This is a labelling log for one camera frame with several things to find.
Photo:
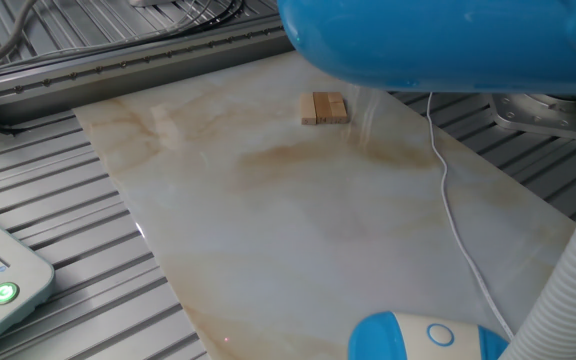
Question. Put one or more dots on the blue and white desk lamp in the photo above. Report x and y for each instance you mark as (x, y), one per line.
(418, 40)

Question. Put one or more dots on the marble pattern board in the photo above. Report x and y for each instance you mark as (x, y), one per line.
(268, 225)

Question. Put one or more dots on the light wooden block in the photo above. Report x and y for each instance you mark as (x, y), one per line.
(308, 109)

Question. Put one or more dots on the brown wooden block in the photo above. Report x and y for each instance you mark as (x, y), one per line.
(339, 111)
(322, 107)

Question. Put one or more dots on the white teach pendant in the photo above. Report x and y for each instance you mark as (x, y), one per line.
(13, 270)

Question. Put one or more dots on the bolted aluminium table rail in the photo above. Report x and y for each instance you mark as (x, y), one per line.
(118, 75)

